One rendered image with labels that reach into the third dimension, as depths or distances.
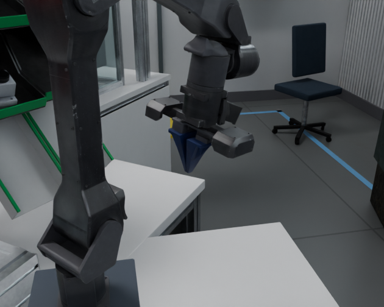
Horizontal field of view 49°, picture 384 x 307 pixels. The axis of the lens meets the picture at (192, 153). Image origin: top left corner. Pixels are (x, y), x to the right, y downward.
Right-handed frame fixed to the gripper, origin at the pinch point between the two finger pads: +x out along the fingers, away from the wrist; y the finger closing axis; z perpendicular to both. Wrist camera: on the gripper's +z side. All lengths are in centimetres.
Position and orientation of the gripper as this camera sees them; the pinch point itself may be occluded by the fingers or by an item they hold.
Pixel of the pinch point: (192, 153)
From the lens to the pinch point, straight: 69.6
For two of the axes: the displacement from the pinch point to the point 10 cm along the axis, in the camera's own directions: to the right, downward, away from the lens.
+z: 6.5, -2.1, 7.3
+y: -7.4, -3.9, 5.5
